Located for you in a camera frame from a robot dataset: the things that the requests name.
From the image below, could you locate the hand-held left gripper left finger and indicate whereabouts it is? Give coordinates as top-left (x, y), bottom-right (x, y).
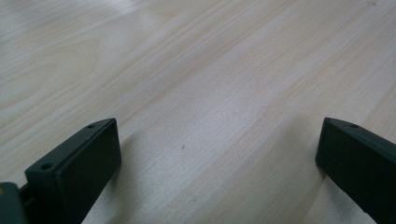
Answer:
top-left (24, 118), bottom-right (122, 224)

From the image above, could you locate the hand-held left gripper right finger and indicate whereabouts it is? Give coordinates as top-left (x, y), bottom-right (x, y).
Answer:
top-left (315, 117), bottom-right (396, 224)

